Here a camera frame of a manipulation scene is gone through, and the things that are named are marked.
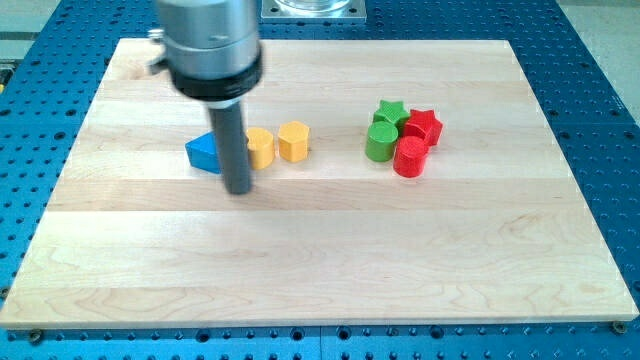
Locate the blue triangle block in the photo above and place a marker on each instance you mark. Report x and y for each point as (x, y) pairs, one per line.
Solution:
(202, 153)

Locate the red star block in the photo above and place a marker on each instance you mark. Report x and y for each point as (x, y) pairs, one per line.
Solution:
(424, 125)

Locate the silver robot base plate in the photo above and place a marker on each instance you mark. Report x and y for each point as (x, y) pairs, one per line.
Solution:
(289, 11)

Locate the green star block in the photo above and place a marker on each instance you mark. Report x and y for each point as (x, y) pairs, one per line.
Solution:
(392, 112)

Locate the red cylinder block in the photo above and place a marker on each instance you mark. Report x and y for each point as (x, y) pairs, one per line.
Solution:
(410, 156)

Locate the green cylinder block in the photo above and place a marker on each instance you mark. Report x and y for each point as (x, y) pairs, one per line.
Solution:
(381, 141)

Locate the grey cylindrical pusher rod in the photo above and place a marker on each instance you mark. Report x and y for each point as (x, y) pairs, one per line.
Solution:
(231, 143)

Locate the yellow hexagon block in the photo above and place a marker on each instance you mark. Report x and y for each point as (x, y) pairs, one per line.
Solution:
(293, 141)

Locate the light wooden board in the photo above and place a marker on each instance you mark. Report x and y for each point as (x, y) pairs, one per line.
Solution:
(495, 229)

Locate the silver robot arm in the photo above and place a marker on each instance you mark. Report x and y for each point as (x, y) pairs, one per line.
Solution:
(213, 53)

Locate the yellow cylinder block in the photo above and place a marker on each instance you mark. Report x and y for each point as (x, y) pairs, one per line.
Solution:
(261, 147)

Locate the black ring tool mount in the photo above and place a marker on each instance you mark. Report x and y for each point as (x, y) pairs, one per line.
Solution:
(222, 89)

